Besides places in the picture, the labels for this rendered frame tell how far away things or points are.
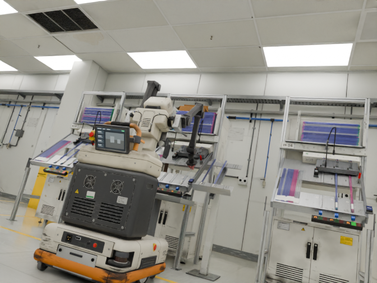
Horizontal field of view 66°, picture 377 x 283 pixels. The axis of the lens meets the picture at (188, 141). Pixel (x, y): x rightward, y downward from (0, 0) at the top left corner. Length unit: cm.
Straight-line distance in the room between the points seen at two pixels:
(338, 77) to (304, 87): 50
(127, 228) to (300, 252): 160
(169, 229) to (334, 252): 152
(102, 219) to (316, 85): 395
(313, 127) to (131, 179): 197
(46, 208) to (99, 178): 228
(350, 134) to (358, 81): 202
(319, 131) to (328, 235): 98
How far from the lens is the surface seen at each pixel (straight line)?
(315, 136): 311
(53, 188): 414
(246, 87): 511
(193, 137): 283
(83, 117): 433
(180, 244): 275
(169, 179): 291
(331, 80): 504
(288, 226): 283
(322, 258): 284
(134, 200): 181
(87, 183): 202
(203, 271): 276
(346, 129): 315
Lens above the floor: 53
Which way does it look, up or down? 13 degrees up
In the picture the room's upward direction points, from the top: 11 degrees clockwise
